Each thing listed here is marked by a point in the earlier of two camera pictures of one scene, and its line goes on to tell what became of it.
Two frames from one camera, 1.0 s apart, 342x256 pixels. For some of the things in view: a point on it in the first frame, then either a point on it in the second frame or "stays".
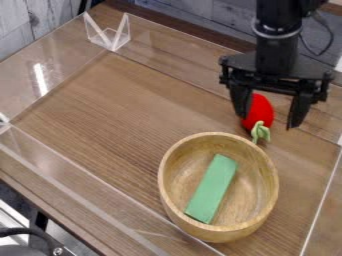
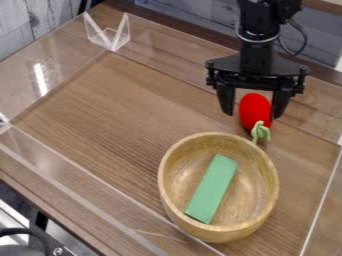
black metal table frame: [38, 246] stays
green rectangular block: [212, 188] stays
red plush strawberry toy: [260, 118] stays
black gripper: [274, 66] -> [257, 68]
